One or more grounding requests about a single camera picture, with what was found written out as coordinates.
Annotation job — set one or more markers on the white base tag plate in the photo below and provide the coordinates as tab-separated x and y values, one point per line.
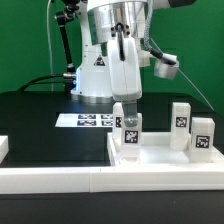
79	120

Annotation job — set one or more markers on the white U-shaped obstacle fence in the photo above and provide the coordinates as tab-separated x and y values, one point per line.
111	178

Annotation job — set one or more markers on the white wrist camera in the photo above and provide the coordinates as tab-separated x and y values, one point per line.
166	67

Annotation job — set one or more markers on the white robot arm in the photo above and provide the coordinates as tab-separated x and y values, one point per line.
104	20

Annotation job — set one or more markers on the white square table top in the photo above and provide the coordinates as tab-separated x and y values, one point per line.
155	150

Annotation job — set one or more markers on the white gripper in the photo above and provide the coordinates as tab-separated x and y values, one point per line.
125	78

